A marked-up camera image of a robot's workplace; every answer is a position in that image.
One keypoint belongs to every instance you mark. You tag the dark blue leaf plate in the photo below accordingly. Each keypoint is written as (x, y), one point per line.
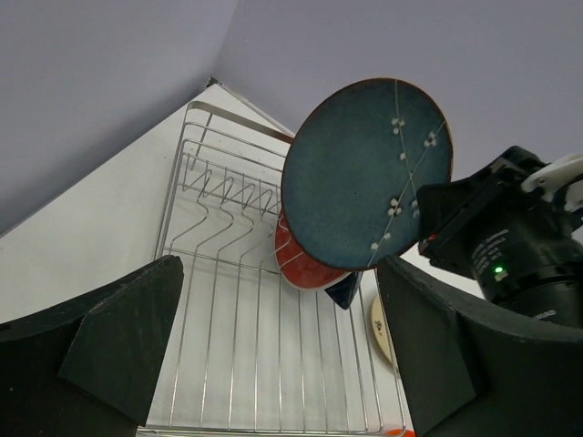
(343, 292)

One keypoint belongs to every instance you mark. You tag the red teal floral plate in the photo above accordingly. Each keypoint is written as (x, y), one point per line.
(297, 267)

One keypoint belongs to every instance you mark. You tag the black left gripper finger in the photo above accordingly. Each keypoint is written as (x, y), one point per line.
(89, 366)

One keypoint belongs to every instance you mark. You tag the orange round plate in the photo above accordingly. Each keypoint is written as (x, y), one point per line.
(400, 433)

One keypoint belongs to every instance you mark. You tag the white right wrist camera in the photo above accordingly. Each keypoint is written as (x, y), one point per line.
(552, 177)

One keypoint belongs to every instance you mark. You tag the metal wire dish rack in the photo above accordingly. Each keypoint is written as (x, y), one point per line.
(249, 354)

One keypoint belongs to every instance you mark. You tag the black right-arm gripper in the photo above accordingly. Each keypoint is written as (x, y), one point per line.
(469, 367)

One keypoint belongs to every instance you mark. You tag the cream round plate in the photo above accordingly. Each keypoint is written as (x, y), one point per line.
(380, 331)

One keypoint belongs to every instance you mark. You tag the teal speckled round plate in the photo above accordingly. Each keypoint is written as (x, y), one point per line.
(351, 175)

